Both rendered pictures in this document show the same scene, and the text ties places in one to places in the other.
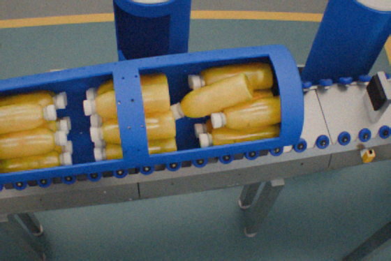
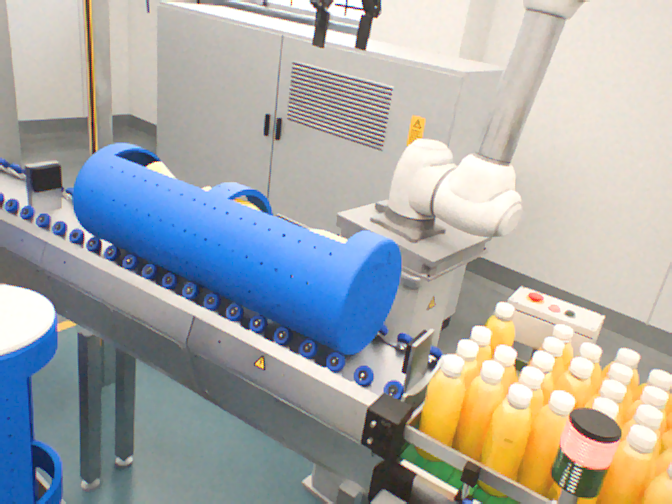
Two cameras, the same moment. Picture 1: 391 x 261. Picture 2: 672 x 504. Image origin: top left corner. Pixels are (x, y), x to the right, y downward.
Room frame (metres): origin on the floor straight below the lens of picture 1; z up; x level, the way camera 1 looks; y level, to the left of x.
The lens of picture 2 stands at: (1.54, 1.39, 1.74)
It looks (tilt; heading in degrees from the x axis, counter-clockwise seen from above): 24 degrees down; 225
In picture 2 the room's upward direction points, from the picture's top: 8 degrees clockwise
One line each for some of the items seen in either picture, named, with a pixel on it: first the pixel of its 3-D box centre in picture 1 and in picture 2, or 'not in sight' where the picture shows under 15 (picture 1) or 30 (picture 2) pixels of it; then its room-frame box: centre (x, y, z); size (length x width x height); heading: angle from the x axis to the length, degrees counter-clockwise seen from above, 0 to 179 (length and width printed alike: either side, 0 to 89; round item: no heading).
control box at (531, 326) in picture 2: not in sight; (550, 324); (0.21, 0.84, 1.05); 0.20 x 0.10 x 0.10; 105
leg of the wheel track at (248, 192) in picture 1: (255, 177); (90, 412); (0.88, -0.29, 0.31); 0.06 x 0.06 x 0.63; 15
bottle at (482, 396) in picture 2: not in sight; (479, 415); (0.60, 0.92, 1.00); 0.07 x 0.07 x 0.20
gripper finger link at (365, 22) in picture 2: not in sight; (363, 32); (0.52, 0.37, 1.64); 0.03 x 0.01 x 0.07; 95
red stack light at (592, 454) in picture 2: not in sight; (589, 439); (0.80, 1.17, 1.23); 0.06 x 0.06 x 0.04
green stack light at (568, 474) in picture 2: not in sight; (579, 466); (0.80, 1.17, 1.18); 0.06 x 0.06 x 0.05
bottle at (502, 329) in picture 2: not in sight; (493, 349); (0.36, 0.79, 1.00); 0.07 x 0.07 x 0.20
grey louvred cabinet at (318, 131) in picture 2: not in sight; (300, 161); (-0.81, -1.34, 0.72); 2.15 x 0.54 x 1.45; 98
